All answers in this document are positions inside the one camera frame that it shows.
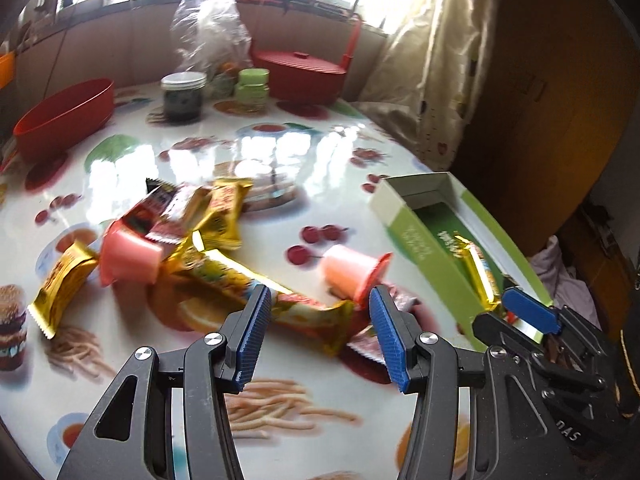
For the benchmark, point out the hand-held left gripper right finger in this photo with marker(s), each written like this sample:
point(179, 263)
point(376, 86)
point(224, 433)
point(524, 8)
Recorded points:
point(387, 340)

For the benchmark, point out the clear plastic bag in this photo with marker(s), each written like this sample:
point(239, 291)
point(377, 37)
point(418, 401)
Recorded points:
point(210, 30)

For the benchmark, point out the small green jar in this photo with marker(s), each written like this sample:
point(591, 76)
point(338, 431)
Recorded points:
point(252, 87)

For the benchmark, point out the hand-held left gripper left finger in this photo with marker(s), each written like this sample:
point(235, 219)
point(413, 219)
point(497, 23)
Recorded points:
point(252, 340)

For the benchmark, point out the pale crumpled cloth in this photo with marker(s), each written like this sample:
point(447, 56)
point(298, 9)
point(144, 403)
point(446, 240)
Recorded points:
point(555, 270)

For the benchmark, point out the brown wooden cabinet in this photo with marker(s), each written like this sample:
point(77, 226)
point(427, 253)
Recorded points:
point(540, 110)

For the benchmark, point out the long gold snack bar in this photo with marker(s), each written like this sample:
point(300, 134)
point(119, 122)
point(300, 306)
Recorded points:
point(477, 270)
point(300, 310)

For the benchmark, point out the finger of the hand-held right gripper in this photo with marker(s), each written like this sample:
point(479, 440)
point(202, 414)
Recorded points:
point(530, 307)
point(510, 335)

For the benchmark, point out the cream patterned curtain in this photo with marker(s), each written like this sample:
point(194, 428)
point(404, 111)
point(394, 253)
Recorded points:
point(430, 70)

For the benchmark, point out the printed vinyl tablecloth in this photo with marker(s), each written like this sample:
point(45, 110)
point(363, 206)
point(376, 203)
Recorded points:
point(300, 160)

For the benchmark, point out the green and white cardboard box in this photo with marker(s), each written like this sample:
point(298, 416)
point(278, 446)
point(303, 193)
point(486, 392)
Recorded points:
point(415, 240)

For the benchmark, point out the red oval plastic bowl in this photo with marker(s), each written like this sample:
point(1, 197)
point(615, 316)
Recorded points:
point(60, 115)

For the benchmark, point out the gold snack packet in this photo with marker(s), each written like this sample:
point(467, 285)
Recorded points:
point(225, 210)
point(57, 285)

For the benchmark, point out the red and black snack packet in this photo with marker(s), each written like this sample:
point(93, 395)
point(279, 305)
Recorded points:
point(142, 217)

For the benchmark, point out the pink jelly cup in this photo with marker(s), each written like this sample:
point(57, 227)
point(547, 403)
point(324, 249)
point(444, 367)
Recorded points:
point(347, 272)
point(127, 255)

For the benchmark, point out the glass jar with white lid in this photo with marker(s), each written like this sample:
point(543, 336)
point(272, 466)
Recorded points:
point(182, 102)

